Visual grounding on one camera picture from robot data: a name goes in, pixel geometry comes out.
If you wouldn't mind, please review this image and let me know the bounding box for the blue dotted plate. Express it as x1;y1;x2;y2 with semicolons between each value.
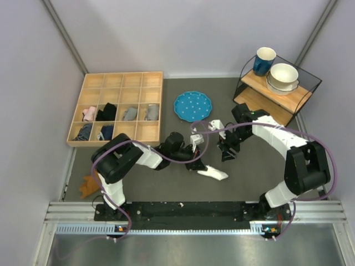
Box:
174;91;212;122

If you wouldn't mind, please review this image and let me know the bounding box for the white scalloped dish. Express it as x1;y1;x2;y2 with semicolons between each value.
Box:
266;74;299;96

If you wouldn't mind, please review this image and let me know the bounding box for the black wire wooden shelf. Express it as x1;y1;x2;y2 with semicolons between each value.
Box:
232;56;322;126

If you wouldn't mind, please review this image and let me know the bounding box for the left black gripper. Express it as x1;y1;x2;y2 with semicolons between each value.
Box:
170;143;207;171

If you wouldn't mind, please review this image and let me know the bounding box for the pink rolled underwear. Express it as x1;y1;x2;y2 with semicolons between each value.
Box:
82;106;97;122

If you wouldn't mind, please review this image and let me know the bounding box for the white bowl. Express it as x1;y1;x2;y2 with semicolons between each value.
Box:
270;63;299;86

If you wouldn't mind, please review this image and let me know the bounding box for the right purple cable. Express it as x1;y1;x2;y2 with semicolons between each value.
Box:
190;119;338;241

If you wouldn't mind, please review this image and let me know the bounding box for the blue mug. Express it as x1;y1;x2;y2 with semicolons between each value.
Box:
253;47;277;76

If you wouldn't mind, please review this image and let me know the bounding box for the light grey rolled underwear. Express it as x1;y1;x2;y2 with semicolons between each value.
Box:
144;104;159;121

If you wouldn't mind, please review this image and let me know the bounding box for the white underwear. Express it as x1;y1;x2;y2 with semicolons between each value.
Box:
197;165;229;181

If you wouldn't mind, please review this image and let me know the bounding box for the navy rolled underwear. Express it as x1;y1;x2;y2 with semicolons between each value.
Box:
97;125;114;141

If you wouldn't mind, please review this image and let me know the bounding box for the purple cable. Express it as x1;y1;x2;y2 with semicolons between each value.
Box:
90;124;209;244
190;119;338;241

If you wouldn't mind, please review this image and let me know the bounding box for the orange brown cloth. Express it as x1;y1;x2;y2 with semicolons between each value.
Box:
79;170;101;199

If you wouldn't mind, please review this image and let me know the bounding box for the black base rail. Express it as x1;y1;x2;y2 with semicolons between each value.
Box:
93;200;295;230

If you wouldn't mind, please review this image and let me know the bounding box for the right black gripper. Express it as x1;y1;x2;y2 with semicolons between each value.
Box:
217;126;253;162

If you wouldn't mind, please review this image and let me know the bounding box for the black rolled underwear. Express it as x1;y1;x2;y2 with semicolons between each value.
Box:
96;103;117;121

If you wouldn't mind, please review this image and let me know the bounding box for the denim blue rolled underwear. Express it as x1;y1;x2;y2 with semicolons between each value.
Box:
73;124;93;141

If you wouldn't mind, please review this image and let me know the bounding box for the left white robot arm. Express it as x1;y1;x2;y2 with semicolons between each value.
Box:
91;132;207;220

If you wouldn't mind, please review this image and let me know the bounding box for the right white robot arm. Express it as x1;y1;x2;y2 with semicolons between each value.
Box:
209;104;331;219

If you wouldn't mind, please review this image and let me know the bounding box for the wooden compartment organizer box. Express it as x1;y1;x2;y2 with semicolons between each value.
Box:
67;71;163;147

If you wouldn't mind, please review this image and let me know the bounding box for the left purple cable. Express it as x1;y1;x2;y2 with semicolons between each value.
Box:
90;124;209;244

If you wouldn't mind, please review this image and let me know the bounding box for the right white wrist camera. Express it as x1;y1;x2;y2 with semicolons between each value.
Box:
208;120;226;139

